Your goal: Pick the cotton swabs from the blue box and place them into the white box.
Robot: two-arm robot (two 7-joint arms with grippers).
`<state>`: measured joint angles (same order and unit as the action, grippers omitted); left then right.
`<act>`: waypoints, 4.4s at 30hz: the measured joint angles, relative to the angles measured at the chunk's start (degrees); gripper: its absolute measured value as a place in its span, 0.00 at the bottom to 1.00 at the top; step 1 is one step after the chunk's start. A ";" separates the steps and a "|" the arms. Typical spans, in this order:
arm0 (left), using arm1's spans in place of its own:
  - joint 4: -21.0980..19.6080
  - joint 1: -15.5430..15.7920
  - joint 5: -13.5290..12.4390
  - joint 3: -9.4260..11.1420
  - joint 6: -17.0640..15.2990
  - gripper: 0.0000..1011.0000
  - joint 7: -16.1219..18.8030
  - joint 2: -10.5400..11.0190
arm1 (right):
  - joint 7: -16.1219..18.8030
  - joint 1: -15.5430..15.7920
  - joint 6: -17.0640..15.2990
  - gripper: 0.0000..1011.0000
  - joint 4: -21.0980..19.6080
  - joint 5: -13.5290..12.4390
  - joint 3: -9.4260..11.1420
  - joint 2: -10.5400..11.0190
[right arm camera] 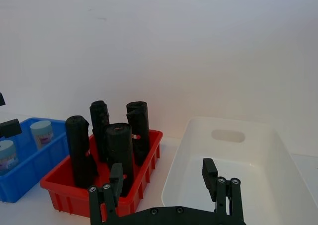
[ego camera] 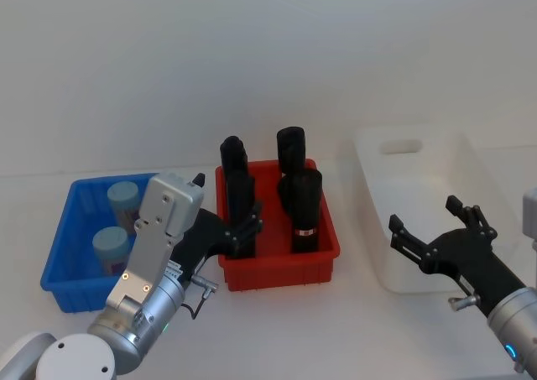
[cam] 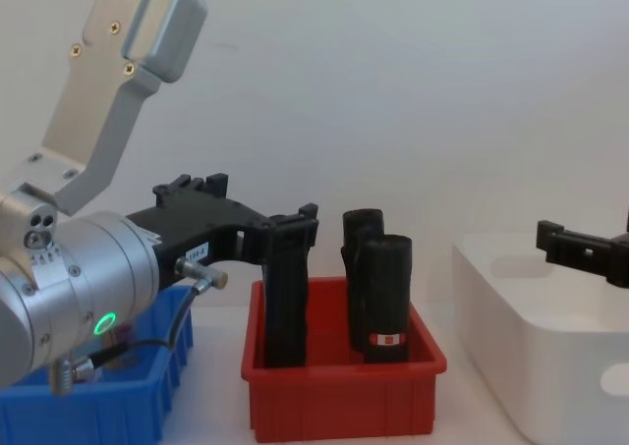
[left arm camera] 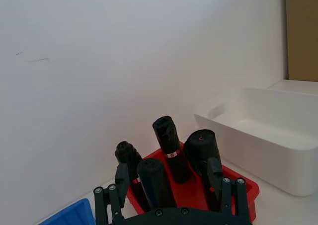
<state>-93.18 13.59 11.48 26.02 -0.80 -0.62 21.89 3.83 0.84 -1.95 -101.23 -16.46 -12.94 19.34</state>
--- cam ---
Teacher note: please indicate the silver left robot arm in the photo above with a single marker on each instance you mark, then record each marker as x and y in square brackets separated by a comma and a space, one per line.
[88, 278]

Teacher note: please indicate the red plastic bin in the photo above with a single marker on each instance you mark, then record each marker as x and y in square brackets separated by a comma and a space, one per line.
[344, 401]

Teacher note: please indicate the blue plastic bin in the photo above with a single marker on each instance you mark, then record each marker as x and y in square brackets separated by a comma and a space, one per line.
[98, 410]

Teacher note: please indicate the white plastic bin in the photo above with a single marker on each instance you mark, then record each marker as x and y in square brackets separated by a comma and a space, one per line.
[531, 356]

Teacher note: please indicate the black roll with red label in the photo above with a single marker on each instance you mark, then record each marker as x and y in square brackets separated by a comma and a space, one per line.
[385, 293]

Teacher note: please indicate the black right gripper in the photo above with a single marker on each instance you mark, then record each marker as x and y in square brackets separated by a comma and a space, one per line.
[620, 258]

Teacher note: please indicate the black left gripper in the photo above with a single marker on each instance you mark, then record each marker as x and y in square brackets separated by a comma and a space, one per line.
[196, 224]

